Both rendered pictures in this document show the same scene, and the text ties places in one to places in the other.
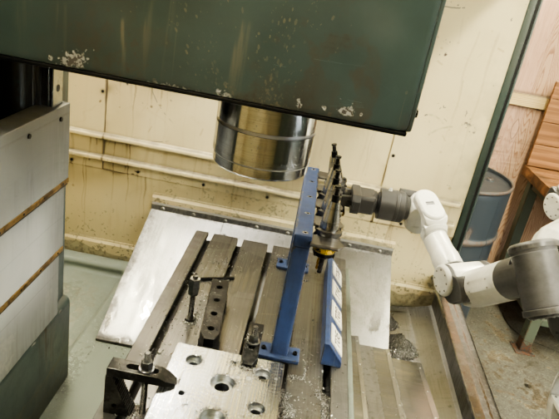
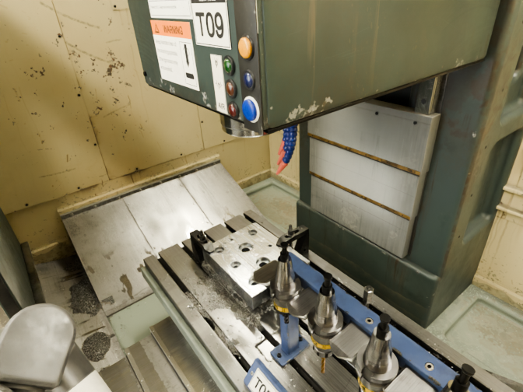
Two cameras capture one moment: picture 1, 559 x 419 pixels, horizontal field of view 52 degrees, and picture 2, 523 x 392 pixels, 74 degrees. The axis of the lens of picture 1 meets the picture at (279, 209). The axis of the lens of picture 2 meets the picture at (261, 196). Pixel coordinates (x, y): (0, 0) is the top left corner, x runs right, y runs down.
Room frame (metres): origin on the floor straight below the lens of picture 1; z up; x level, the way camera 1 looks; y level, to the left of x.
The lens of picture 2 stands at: (1.57, -0.45, 1.74)
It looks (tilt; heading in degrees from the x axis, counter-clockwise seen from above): 31 degrees down; 143
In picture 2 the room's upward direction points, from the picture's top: 4 degrees counter-clockwise
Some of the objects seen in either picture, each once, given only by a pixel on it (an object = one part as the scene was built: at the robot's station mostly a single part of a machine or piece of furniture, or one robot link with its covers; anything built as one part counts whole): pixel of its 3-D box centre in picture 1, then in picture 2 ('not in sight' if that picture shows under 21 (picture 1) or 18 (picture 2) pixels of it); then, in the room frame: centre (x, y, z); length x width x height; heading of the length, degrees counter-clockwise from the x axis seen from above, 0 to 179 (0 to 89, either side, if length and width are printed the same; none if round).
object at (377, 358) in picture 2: (333, 181); (379, 347); (1.41, -0.12, 1.26); 0.04 x 0.04 x 0.07
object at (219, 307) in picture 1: (214, 317); not in sight; (1.19, 0.11, 0.93); 0.26 x 0.05 x 0.06; 4
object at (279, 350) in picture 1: (289, 302); (289, 312); (1.13, -0.06, 1.05); 0.10 x 0.05 x 0.30; 89
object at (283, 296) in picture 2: (328, 233); (285, 288); (1.19, -0.12, 1.21); 0.06 x 0.06 x 0.03
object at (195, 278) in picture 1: (192, 298); (366, 303); (1.20, 0.17, 0.96); 0.03 x 0.03 x 0.13
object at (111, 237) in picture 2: not in sight; (181, 230); (0.23, 0.06, 0.75); 0.89 x 0.67 x 0.26; 89
